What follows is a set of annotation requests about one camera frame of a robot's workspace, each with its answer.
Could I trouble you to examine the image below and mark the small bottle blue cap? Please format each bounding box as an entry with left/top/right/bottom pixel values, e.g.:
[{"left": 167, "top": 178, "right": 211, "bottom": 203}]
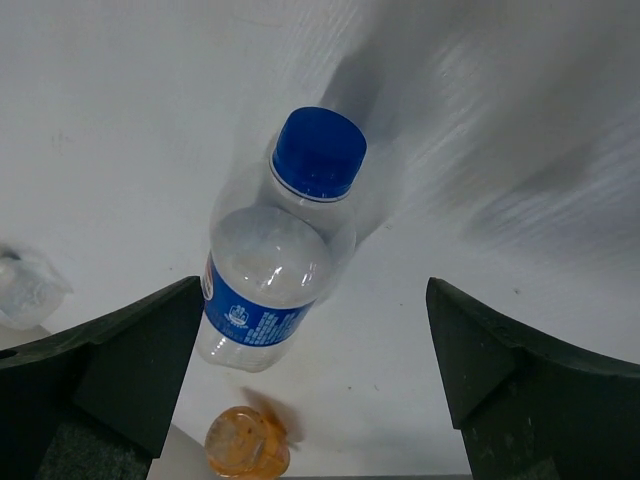
[{"left": 196, "top": 106, "right": 367, "bottom": 373}]

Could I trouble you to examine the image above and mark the small orange plastic bottle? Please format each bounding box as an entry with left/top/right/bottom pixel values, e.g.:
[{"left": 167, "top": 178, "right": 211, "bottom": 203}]
[{"left": 204, "top": 387, "right": 304, "bottom": 479}]

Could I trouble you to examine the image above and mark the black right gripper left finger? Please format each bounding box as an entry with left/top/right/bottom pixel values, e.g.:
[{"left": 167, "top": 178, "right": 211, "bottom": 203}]
[{"left": 1, "top": 276, "right": 203, "bottom": 479}]

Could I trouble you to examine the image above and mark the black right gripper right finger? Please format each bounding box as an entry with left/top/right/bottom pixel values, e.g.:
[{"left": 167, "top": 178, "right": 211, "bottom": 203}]
[{"left": 426, "top": 278, "right": 639, "bottom": 479}]

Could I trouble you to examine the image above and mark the clear bottle blue label white cap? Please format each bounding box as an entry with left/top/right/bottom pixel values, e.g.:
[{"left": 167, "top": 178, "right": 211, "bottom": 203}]
[{"left": 1, "top": 241, "right": 73, "bottom": 330}]

